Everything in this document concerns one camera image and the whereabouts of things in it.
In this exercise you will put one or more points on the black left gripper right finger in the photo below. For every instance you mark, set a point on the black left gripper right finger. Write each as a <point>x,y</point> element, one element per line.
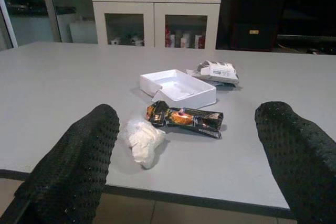
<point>302,161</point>

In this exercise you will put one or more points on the black snack wrapper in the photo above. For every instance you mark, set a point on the black snack wrapper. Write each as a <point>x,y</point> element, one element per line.
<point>189,120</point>

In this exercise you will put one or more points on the white storage box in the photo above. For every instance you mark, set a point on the white storage box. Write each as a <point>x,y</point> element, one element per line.
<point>84,31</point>

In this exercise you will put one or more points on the red white carton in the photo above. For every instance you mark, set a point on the red white carton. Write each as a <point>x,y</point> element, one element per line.
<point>168,36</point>
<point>200,41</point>

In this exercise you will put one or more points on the silver door frame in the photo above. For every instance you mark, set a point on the silver door frame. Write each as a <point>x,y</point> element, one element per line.
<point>51,6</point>

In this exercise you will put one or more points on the white open cardboard box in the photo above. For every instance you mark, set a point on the white open cardboard box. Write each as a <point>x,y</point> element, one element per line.
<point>181,90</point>

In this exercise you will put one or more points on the white glass-door cabinet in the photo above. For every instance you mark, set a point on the white glass-door cabinet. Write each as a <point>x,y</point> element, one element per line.
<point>155,11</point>

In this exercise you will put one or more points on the cow pattern mug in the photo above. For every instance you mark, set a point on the cow pattern mug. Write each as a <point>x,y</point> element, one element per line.
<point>136,40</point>
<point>115,41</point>

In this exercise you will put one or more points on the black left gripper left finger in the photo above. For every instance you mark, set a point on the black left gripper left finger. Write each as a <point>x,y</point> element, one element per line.
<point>71,166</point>

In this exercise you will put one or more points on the black drawer cabinet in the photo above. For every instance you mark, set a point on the black drawer cabinet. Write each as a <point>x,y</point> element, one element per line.
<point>257,3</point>

